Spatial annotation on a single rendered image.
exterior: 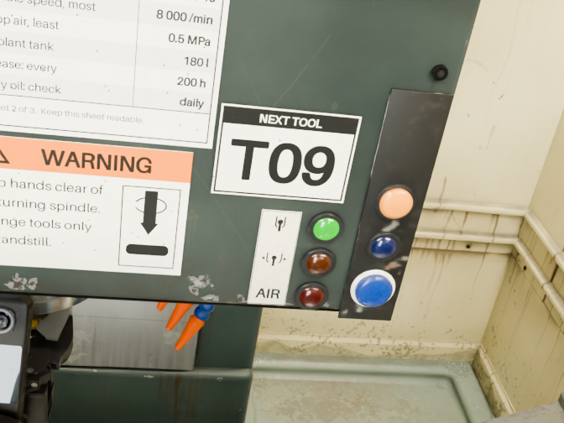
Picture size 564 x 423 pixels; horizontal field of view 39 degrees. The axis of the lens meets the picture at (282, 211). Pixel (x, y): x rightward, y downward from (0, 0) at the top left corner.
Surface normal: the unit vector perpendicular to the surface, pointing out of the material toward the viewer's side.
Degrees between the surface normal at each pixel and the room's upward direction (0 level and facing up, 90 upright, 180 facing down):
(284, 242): 90
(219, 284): 90
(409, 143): 90
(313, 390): 0
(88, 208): 90
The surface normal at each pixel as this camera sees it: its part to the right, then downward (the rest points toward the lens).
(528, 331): -0.98, -0.07
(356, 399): 0.15, -0.85
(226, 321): 0.11, 0.51
